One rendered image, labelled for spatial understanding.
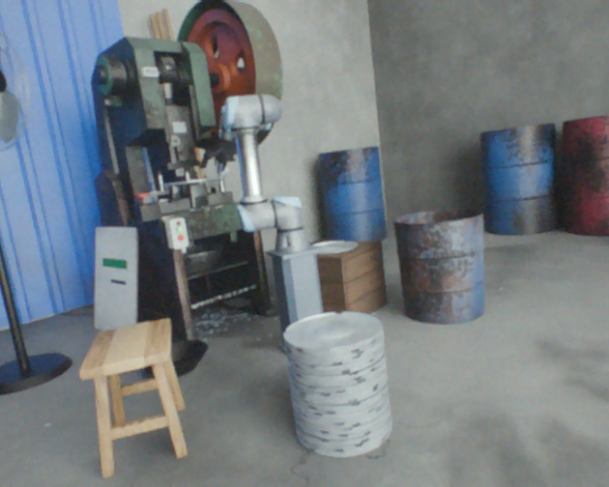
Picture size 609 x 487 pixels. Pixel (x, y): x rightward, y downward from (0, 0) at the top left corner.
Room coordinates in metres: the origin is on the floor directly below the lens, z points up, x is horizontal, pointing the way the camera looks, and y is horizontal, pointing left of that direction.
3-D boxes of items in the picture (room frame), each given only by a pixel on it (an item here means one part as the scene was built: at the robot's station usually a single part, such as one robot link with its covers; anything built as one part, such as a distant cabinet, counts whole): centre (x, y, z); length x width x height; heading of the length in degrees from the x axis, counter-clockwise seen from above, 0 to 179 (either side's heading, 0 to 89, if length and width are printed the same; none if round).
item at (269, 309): (2.83, 0.52, 0.45); 0.92 x 0.12 x 0.90; 42
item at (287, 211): (1.97, 0.06, 0.62); 0.13 x 0.12 x 0.14; 105
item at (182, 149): (2.52, 0.60, 1.04); 0.17 x 0.15 x 0.30; 42
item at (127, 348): (1.39, 0.58, 0.16); 0.34 x 0.24 x 0.34; 15
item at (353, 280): (2.42, -0.14, 0.18); 0.40 x 0.38 x 0.35; 50
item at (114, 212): (2.47, 0.92, 0.45); 0.92 x 0.12 x 0.90; 42
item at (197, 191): (2.42, 0.51, 0.72); 0.25 x 0.14 x 0.14; 42
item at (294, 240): (1.97, 0.05, 0.50); 0.15 x 0.15 x 0.10
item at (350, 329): (1.31, -0.05, 0.32); 0.29 x 0.29 x 0.01
